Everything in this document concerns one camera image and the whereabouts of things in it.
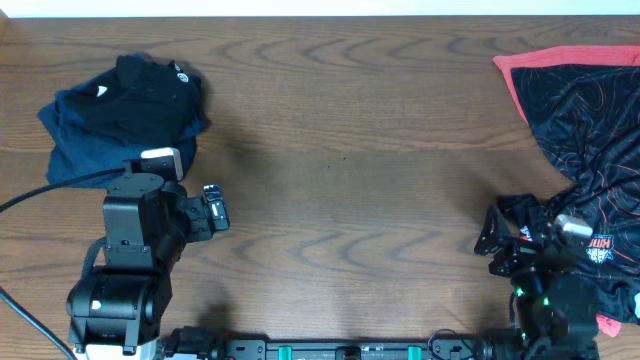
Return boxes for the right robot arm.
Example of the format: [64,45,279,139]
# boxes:
[474,205,599,360]

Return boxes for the black polo shirt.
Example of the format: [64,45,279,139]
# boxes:
[59,55,204,147]

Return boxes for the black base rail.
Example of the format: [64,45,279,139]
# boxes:
[153,327,600,360]

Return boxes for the folded navy blue shorts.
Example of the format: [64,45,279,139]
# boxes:
[38,68,206,183]

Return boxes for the red and black patterned garment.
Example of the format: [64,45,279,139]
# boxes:
[493,45,639,337]

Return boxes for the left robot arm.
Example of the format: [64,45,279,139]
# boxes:
[67,156,230,356]

